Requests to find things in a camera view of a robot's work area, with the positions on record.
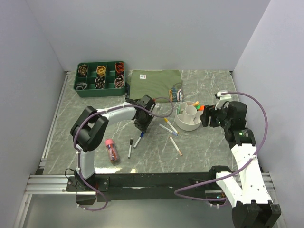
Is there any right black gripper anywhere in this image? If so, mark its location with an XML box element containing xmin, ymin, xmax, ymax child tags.
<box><xmin>199</xmin><ymin>102</ymin><xmax>231</xmax><ymax>130</ymax></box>

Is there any blue cap white marker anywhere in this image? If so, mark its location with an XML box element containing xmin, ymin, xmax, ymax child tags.
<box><xmin>133</xmin><ymin>132</ymin><xmax>144</xmax><ymax>149</ymax></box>

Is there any black cap white marker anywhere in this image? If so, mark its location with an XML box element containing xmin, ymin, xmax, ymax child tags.
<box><xmin>128</xmin><ymin>138</ymin><xmax>133</xmax><ymax>159</ymax></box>

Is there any white round divided organizer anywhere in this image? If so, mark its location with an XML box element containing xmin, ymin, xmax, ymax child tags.
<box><xmin>175</xmin><ymin>101</ymin><xmax>203</xmax><ymax>131</ymax></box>

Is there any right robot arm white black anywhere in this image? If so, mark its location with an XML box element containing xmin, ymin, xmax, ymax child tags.
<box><xmin>200</xmin><ymin>101</ymin><xmax>281</xmax><ymax>228</ymax></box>

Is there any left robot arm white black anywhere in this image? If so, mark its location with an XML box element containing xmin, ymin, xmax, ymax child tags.
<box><xmin>70</xmin><ymin>95</ymin><xmax>156</xmax><ymax>191</ymax></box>

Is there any light blue cap marker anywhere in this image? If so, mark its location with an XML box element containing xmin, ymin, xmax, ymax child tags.
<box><xmin>159</xmin><ymin>124</ymin><xmax>178</xmax><ymax>136</ymax></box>

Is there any yellow cap white marker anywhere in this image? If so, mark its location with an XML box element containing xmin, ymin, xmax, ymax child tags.
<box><xmin>164</xmin><ymin>118</ymin><xmax>179</xmax><ymax>135</ymax></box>

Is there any pink cap clear pen tube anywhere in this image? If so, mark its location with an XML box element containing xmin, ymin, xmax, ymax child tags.
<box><xmin>105</xmin><ymin>138</ymin><xmax>120</xmax><ymax>165</ymax></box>

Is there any folded olive green t-shirt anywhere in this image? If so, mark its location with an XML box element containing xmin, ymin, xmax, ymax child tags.
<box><xmin>128</xmin><ymin>70</ymin><xmax>183</xmax><ymax>102</ymax></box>

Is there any orange cap white marker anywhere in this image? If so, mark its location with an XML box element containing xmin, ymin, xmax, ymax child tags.
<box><xmin>169</xmin><ymin>136</ymin><xmax>183</xmax><ymax>156</ymax></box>

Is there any maroon floral rolled tie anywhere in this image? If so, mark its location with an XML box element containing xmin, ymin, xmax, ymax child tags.
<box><xmin>114</xmin><ymin>74</ymin><xmax>124</xmax><ymax>88</ymax></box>

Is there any pink dotted rolled tie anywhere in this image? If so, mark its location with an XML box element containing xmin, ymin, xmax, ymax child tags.
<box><xmin>95</xmin><ymin>76</ymin><xmax>106</xmax><ymax>89</ymax></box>

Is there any green compartment tray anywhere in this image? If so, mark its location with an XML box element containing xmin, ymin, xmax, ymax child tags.
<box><xmin>74</xmin><ymin>61</ymin><xmax>126</xmax><ymax>98</ymax></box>

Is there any orange rolled tie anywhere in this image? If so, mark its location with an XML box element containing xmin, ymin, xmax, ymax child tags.
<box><xmin>115</xmin><ymin>62</ymin><xmax>125</xmax><ymax>75</ymax></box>

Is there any yellow rolled tie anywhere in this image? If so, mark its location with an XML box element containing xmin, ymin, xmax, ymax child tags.
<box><xmin>96</xmin><ymin>66</ymin><xmax>107</xmax><ymax>77</ymax></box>

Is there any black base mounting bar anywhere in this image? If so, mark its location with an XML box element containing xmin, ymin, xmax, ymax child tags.
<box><xmin>66</xmin><ymin>172</ymin><xmax>226</xmax><ymax>205</ymax></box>

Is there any grey rolled tie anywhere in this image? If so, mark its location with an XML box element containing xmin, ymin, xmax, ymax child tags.
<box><xmin>75</xmin><ymin>82</ymin><xmax>88</xmax><ymax>90</ymax></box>

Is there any brown patterned rolled tie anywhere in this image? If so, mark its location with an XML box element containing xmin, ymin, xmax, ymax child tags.
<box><xmin>77</xmin><ymin>64</ymin><xmax>88</xmax><ymax>77</ymax></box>

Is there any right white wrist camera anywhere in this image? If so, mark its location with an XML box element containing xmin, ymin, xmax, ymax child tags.
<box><xmin>215</xmin><ymin>90</ymin><xmax>232</xmax><ymax>110</ymax></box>

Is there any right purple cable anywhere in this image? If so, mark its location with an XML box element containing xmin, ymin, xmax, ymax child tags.
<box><xmin>174</xmin><ymin>92</ymin><xmax>268</xmax><ymax>208</ymax></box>

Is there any aluminium rail frame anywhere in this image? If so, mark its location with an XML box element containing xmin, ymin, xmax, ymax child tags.
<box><xmin>14</xmin><ymin>70</ymin><xmax>285</xmax><ymax>228</ymax></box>

